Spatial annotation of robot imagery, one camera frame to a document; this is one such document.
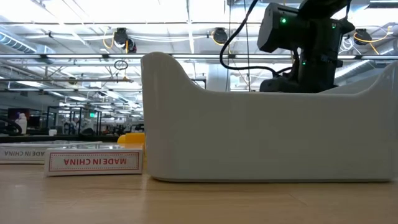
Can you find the grey plastic bin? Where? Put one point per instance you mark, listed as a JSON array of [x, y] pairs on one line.
[[264, 140]]

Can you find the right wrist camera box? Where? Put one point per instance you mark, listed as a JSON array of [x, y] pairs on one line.
[[278, 84]]

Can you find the white bottle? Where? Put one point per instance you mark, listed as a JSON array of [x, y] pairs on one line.
[[21, 124]]

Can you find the yellow toy block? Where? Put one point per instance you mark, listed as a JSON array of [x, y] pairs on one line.
[[132, 138]]

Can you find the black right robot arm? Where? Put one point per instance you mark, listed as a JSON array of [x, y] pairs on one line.
[[289, 28]]

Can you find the black shelving frame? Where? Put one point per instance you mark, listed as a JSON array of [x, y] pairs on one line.
[[99, 121]]

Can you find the pink playing card box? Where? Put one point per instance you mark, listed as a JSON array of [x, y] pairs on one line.
[[93, 161]]

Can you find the dark red monitor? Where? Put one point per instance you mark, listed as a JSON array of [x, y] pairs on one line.
[[13, 112]]

